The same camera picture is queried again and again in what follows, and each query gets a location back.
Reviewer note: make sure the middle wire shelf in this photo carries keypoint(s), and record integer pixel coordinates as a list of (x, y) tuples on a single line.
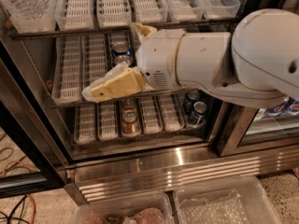
[(62, 96)]

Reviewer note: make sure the front dark blue can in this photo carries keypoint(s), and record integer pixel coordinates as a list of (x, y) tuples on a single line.
[(198, 113)]

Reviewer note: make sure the open fridge door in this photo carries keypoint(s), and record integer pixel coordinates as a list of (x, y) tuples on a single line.
[(22, 124)]

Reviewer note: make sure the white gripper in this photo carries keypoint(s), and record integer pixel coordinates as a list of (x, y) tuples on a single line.
[(156, 59)]

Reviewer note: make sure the rear brown soda can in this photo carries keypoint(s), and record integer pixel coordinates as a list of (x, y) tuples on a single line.
[(128, 105)]

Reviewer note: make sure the top wire shelf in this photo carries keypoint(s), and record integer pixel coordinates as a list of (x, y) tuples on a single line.
[(108, 30)]

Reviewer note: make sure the clear plastic water bottle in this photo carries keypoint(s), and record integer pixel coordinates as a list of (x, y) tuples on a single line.
[(26, 9)]

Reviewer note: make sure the dark blue can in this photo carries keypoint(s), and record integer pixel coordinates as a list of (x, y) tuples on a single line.
[(198, 113), (190, 98)]

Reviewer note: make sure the clear plastic bin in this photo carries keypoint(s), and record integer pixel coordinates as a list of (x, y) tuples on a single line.
[(125, 206), (237, 200)]

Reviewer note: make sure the stainless steel fridge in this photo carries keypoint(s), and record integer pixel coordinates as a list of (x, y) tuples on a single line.
[(101, 162)]

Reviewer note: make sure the brown soda can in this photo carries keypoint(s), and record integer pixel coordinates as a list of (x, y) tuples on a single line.
[(128, 105), (129, 122)]

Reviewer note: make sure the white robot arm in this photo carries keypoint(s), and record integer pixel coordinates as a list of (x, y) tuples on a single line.
[(255, 66)]

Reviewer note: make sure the right clear plastic bin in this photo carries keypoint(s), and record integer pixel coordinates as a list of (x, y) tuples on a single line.
[(237, 200)]

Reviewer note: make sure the wire shelf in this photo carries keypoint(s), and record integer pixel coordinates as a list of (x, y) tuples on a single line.
[(108, 30), (62, 96)]

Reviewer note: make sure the left clear plastic bin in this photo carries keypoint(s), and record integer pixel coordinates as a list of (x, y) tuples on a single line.
[(125, 206)]

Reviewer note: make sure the rear dark blue can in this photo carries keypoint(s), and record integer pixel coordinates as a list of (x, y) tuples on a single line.
[(190, 98)]

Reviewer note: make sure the blue pepsi can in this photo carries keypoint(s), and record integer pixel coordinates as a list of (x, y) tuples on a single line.
[(121, 48), (123, 60)]

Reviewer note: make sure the front blue pepsi can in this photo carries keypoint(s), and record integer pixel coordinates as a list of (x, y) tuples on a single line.
[(123, 60)]

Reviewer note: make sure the front brown soda can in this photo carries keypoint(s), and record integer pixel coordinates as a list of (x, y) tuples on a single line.
[(129, 122)]

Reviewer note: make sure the rear blue pepsi can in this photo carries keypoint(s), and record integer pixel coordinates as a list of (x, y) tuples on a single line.
[(121, 48)]

